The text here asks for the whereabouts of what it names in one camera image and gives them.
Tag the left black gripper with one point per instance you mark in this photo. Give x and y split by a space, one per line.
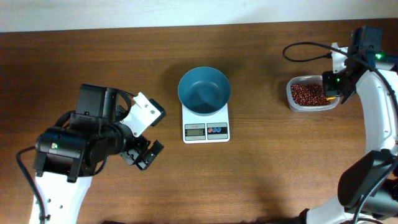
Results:
138 152

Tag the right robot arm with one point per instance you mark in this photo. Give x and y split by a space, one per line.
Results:
366 194

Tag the clear plastic container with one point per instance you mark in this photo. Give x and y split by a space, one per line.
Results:
308 80

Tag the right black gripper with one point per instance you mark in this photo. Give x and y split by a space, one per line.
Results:
333 86

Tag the red beans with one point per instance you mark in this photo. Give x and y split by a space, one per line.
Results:
309 95

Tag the teal blue bowl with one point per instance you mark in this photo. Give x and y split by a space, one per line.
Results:
204 90

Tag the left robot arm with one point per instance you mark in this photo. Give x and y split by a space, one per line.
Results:
62 178

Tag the white digital kitchen scale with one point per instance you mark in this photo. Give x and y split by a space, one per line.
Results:
205 128

